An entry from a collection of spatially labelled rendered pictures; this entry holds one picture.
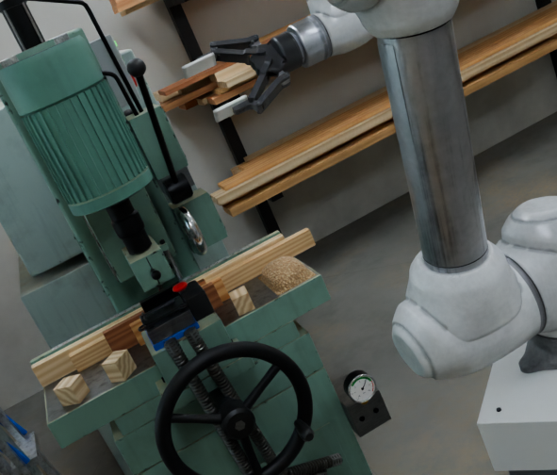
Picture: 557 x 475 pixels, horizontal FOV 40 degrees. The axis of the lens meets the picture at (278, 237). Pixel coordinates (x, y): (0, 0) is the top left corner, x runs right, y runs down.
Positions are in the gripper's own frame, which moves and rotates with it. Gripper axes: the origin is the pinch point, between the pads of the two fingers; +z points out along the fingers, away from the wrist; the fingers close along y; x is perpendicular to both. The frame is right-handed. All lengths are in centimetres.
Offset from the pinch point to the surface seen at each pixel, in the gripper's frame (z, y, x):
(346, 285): -59, 49, -210
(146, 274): 25.6, -15.1, -24.4
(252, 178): -43, 105, -177
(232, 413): 24, -52, -20
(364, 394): -2, -53, -43
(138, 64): 9.7, 3.9, 9.7
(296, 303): 2.0, -34.4, -29.8
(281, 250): -2.8, -18.8, -35.2
